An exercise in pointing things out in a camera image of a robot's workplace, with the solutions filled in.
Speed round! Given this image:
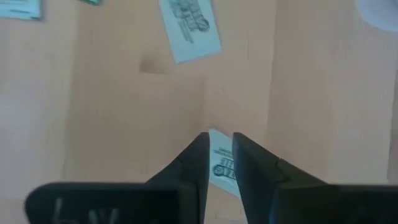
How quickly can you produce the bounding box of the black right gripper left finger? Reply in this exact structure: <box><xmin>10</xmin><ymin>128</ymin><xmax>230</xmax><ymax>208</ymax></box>
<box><xmin>24</xmin><ymin>132</ymin><xmax>211</xmax><ymax>224</ymax></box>

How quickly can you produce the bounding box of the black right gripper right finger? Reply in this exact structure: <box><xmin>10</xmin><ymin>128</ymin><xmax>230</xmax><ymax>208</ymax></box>
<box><xmin>232</xmin><ymin>133</ymin><xmax>398</xmax><ymax>224</ymax></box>

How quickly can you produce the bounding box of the white printed sweetener packet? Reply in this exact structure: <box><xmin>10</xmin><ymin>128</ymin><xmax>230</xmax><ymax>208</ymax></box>
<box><xmin>0</xmin><ymin>0</ymin><xmax>43</xmax><ymax>22</ymax></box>
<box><xmin>208</xmin><ymin>128</ymin><xmax>242</xmax><ymax>199</ymax></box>
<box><xmin>158</xmin><ymin>0</ymin><xmax>223</xmax><ymax>65</ymax></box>

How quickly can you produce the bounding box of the clear plastic container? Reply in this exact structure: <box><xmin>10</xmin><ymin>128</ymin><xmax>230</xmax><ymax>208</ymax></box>
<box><xmin>356</xmin><ymin>0</ymin><xmax>398</xmax><ymax>33</ymax></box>

